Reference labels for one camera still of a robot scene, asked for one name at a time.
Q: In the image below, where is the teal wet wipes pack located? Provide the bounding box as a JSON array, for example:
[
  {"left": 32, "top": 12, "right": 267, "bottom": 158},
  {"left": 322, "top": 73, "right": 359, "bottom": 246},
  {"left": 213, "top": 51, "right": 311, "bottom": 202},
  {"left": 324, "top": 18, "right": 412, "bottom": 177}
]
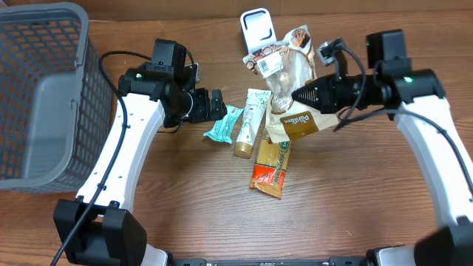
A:
[{"left": 203, "top": 105, "right": 243, "bottom": 144}]

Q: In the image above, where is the beige bread snack bag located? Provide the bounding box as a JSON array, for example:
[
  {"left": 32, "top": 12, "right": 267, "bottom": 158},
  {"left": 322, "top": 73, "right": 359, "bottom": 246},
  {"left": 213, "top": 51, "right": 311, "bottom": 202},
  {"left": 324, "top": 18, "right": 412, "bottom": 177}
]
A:
[{"left": 242, "top": 25, "right": 338, "bottom": 143}]

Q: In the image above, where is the white hair product tube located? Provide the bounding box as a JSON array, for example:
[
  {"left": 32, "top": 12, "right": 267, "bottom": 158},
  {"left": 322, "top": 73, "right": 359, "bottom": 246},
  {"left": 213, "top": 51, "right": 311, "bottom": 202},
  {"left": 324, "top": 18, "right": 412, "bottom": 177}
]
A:
[{"left": 234, "top": 89, "right": 271, "bottom": 159}]

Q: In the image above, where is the orange spaghetti packet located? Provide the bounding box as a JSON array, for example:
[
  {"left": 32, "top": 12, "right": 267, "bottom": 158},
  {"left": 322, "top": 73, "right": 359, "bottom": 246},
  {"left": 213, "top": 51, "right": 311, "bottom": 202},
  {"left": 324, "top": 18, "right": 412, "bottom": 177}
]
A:
[{"left": 250, "top": 129, "right": 292, "bottom": 199}]

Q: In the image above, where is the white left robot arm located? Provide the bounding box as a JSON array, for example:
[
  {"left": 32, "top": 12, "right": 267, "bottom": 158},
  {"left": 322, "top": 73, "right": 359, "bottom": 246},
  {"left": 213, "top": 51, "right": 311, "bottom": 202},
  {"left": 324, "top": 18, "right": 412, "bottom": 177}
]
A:
[{"left": 51, "top": 39, "right": 227, "bottom": 265}]

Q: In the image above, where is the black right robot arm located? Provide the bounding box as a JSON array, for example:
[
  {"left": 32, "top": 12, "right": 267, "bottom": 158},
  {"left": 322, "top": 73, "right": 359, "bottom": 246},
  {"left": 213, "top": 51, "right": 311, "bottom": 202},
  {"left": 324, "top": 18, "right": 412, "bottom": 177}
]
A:
[{"left": 292, "top": 30, "right": 472, "bottom": 266}]

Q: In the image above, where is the white barcode scanner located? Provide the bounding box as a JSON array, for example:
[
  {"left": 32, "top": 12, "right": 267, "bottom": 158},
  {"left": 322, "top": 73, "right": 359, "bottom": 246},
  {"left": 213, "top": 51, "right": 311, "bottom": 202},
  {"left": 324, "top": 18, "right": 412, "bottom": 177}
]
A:
[{"left": 239, "top": 7, "right": 277, "bottom": 53}]

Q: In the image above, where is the grey plastic shopping basket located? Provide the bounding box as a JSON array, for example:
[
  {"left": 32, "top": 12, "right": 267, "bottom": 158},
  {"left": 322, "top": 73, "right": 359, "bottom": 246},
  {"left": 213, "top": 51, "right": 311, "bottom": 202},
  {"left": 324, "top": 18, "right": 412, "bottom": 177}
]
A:
[{"left": 1, "top": 2, "right": 112, "bottom": 193}]

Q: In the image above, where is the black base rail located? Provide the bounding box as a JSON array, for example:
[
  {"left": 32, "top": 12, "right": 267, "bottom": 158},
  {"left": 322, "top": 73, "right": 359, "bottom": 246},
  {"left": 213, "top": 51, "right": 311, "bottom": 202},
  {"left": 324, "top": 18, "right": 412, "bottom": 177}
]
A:
[{"left": 169, "top": 256, "right": 369, "bottom": 266}]

